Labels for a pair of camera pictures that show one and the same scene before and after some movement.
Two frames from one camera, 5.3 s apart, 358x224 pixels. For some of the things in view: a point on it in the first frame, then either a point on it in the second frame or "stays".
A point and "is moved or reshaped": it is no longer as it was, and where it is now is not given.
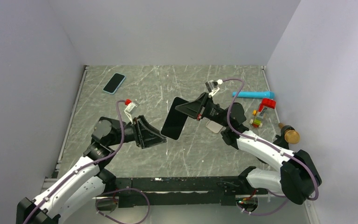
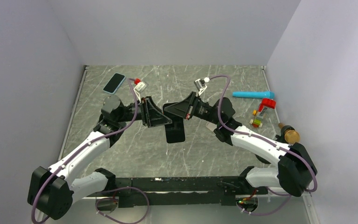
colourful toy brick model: (256, 122) stays
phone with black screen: (175, 121) is moved or reshaped
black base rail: (211, 192) stays
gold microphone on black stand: (288, 135) stays
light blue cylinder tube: (254, 94) stays
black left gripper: (145, 135) -> (156, 118)
